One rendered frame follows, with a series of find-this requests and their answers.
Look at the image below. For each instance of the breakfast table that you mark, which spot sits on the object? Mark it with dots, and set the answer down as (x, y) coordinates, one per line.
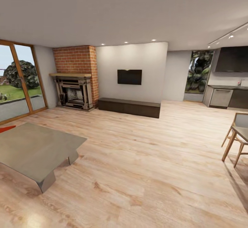
(243, 132)

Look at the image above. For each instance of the dishwasher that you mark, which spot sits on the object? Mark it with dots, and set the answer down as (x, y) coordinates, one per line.
(220, 98)

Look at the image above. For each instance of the wall mounted tv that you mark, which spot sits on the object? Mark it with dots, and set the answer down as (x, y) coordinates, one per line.
(129, 76)

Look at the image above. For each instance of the straight chair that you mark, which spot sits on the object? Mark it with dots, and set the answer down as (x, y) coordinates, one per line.
(240, 120)

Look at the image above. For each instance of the coffee table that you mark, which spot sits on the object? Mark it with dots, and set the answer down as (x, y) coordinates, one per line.
(36, 151)

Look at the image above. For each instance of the door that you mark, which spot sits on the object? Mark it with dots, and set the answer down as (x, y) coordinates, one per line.
(21, 89)

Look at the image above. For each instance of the fixed window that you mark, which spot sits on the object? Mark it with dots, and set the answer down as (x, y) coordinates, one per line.
(198, 74)

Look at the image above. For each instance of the wood fireplace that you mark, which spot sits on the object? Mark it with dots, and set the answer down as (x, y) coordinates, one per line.
(74, 92)

